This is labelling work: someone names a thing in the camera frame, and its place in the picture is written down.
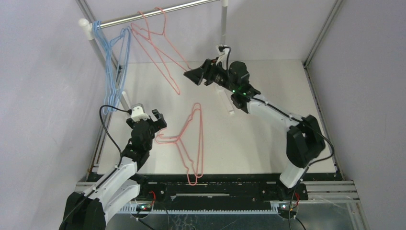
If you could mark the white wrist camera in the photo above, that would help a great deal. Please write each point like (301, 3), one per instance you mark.
(223, 52)
(138, 113)

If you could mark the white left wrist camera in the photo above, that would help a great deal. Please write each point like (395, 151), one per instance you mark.
(138, 113)

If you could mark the left circuit board with wires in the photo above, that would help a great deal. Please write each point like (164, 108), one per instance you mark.
(144, 209)

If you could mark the circuit board with wires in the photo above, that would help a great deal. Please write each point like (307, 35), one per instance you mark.
(288, 211)
(144, 209)

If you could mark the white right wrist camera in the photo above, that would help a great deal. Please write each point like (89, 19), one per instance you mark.
(223, 52)

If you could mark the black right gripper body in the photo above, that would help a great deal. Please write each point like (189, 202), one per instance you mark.
(206, 73)

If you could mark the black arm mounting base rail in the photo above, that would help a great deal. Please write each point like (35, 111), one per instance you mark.
(225, 192)

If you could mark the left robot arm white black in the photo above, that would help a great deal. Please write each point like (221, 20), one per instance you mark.
(93, 208)

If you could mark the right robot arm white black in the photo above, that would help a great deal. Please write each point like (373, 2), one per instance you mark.
(304, 141)

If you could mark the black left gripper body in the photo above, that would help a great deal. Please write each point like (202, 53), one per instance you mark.
(152, 129)

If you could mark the right circuit board with wires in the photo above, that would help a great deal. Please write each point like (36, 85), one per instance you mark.
(288, 211)

